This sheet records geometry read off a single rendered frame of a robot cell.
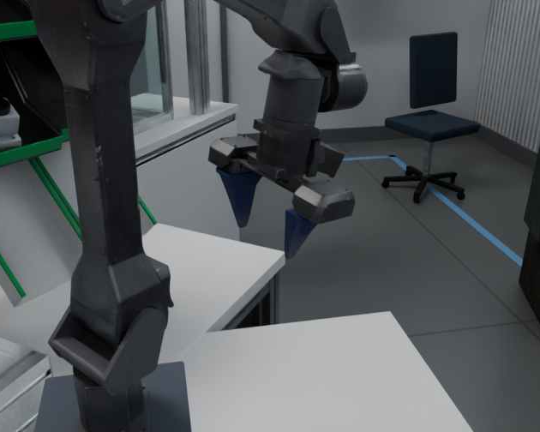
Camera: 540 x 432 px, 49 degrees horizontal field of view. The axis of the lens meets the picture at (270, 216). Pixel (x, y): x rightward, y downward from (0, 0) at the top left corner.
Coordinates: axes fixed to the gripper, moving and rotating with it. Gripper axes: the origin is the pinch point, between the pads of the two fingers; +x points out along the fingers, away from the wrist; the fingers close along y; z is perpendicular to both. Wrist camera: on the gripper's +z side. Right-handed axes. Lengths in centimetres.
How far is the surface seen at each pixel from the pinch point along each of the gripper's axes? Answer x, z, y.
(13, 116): -2.0, -16.0, 33.9
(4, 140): 1.2, -17.2, 33.8
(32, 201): 14.9, -10.0, 41.4
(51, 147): 3.1, -10.3, 34.6
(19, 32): -12.4, -14.3, 36.2
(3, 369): 26.8, -23.1, 19.2
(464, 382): 104, 141, 18
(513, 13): -12, 403, 169
